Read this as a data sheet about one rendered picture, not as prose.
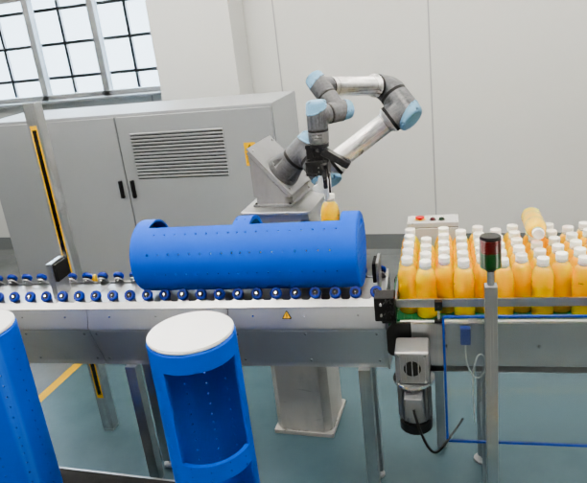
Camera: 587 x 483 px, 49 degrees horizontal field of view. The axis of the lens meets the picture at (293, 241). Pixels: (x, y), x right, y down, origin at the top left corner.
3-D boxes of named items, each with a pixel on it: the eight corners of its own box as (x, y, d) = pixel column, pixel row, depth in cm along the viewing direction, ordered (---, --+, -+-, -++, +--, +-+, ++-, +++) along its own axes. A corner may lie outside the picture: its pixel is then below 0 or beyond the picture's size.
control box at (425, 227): (409, 238, 270) (408, 215, 267) (458, 237, 265) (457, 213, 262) (408, 246, 261) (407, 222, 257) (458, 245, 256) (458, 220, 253)
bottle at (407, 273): (421, 312, 227) (418, 264, 221) (401, 314, 227) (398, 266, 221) (417, 304, 234) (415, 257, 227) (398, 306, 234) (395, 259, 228)
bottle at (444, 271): (457, 306, 229) (457, 257, 223) (454, 314, 223) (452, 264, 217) (437, 304, 232) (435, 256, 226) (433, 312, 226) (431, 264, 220)
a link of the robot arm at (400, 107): (306, 170, 282) (409, 90, 269) (324, 196, 277) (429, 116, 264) (295, 163, 271) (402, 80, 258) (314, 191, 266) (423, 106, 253)
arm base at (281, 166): (273, 155, 290) (287, 140, 286) (298, 177, 292) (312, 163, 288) (264, 167, 277) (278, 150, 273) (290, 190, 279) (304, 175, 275)
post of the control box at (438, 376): (437, 442, 299) (428, 240, 265) (446, 442, 298) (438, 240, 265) (437, 447, 295) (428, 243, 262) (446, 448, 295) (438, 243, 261)
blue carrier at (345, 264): (164, 277, 277) (154, 213, 270) (368, 273, 256) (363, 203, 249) (134, 300, 250) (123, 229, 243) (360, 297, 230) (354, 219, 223)
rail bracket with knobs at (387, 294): (377, 313, 231) (375, 287, 227) (397, 313, 229) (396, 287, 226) (375, 326, 222) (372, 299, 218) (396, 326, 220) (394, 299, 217)
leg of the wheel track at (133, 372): (155, 479, 296) (129, 360, 275) (167, 480, 295) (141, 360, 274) (150, 488, 291) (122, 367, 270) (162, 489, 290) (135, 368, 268)
